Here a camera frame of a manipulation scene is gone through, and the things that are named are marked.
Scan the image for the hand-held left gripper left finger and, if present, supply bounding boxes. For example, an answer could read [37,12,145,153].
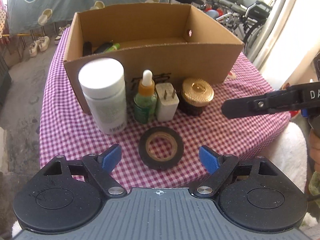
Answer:
[36,144,127,197]

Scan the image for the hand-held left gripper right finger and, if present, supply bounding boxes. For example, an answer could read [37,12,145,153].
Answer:
[194,145,288,198]

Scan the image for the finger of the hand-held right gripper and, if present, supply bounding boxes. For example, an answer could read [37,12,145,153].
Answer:
[221,82,303,120]

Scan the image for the black tape roll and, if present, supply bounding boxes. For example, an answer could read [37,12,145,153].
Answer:
[138,127,184,170]

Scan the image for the gold lid dark jar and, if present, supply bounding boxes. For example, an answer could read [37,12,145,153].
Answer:
[178,77,215,115]

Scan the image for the white plastic bottle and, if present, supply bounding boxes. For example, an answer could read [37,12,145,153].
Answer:
[78,58,127,135]

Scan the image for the brown cardboard box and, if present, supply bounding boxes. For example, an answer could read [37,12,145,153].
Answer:
[63,3,245,108]

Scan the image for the green dropper bottle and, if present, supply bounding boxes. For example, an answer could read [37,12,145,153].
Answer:
[132,70,158,124]

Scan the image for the white charger plug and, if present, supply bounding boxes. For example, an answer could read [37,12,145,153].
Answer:
[155,82,180,122]

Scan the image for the purple checked tablecloth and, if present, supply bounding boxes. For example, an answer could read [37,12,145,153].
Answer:
[39,26,292,189]

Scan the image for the white fluffy cloth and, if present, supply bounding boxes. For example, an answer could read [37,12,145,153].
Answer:
[271,124,309,195]

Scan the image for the white shoe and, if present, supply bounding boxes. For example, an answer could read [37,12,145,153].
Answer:
[54,24,72,44]

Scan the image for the pair of white shoes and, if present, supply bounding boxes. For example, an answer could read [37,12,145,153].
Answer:
[29,36,50,57]

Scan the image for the white star print cloth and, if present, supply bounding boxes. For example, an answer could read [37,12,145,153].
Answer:
[0,6,7,38]

